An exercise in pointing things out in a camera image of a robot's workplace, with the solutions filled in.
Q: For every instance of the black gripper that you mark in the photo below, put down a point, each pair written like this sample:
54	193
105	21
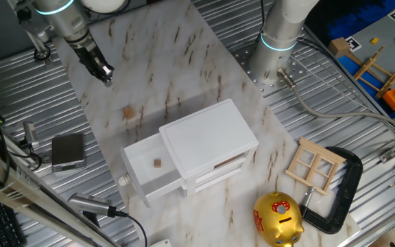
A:
89	60

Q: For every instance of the large wooden cube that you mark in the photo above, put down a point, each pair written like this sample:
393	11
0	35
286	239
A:
128	112

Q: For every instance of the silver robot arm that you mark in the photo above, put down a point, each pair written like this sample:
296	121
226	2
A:
67	20

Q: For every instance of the metal stand rod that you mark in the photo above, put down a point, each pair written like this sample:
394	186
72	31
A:
40	50

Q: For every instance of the silver digital scale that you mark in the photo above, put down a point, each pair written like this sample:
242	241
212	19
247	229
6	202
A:
68	149

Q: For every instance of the small wooden cube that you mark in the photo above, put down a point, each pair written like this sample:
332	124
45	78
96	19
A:
157	163

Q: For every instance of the white cabinet body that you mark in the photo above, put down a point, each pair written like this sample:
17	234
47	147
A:
207	137

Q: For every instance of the gold piggy bank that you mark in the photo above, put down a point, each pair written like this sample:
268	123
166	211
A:
276	223

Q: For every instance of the tan cardboard cube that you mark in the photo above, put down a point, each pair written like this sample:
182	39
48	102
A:
338	48

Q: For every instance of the blue foam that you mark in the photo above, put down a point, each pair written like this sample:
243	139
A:
355	20

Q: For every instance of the black C-clamp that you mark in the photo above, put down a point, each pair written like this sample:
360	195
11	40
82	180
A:
350	192

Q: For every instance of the yellow toy brick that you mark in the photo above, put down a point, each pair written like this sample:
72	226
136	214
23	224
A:
374	40

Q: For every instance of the gray brick baseplate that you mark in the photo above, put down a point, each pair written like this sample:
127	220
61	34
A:
382	34

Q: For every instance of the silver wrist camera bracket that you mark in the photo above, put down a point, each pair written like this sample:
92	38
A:
34	29

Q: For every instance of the small silver camera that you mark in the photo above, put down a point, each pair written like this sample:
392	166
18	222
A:
30	132

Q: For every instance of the silver ribbed camera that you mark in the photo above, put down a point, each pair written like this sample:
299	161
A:
87	204

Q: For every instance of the aluminium frame beam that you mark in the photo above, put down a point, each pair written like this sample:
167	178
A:
19	192

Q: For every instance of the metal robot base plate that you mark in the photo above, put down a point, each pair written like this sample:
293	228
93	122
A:
269	90

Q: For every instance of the wooden window frame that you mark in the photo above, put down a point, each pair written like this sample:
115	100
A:
322	151

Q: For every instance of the small metal corner bracket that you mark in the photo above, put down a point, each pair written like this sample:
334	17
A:
387	156

